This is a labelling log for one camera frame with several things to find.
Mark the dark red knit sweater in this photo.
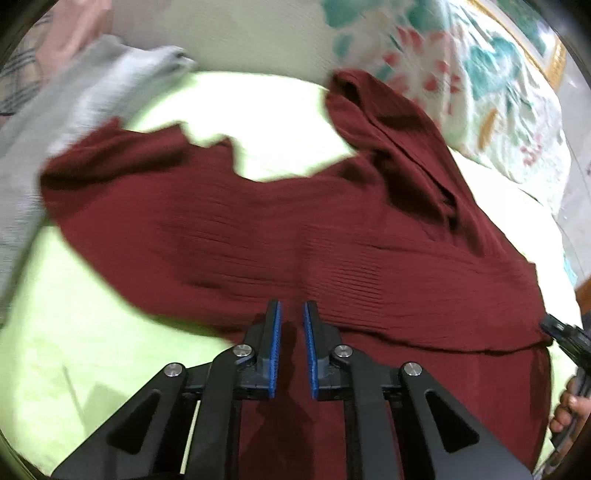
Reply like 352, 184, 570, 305
40, 70, 551, 479

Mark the white floral quilt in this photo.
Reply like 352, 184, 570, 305
112, 1, 571, 210

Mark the gold-framed landscape painting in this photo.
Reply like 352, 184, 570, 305
470, 0, 567, 91

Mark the pink heart-print pillow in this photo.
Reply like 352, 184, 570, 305
0, 0, 115, 119

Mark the grey folded garment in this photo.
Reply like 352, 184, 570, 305
1, 35, 197, 317

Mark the light green bed sheet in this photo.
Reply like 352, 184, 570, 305
1, 72, 581, 474

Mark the person's right hand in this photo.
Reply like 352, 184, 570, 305
549, 377, 591, 434

